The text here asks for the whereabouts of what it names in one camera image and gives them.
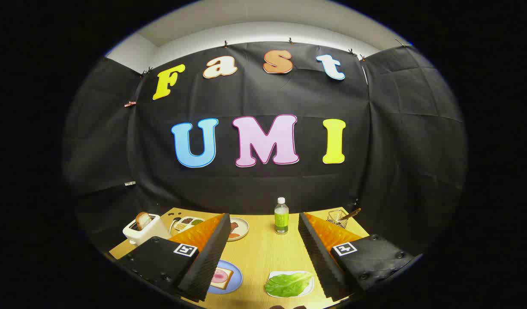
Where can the green label plastic bottle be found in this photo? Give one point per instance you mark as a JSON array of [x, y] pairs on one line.
[[281, 219]]

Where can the green lettuce leaf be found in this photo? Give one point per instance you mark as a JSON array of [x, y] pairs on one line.
[[287, 285]]

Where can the square white plate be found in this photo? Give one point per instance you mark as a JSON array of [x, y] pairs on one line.
[[307, 292]]

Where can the white bread slice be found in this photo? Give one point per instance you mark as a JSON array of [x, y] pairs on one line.
[[225, 283]]

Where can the round blue plate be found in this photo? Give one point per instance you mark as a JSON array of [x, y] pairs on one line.
[[235, 279]]

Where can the black backdrop cloth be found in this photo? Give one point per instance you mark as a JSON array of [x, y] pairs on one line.
[[254, 98]]

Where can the round white plate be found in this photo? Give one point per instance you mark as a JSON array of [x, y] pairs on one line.
[[242, 227]]

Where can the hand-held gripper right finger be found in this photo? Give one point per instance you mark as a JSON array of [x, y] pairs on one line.
[[317, 257]]

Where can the white compartment spice dish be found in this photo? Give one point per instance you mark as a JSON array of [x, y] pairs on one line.
[[188, 224]]

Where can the toasted bread slice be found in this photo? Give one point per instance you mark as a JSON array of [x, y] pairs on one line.
[[143, 220]]

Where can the pink ham slice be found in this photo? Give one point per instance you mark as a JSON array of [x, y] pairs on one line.
[[219, 276]]

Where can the brown meat patty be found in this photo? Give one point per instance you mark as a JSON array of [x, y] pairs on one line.
[[233, 227]]

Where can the white toaster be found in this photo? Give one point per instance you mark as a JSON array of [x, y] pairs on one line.
[[149, 231]]

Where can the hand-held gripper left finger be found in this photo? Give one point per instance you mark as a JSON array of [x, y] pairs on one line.
[[207, 262]]

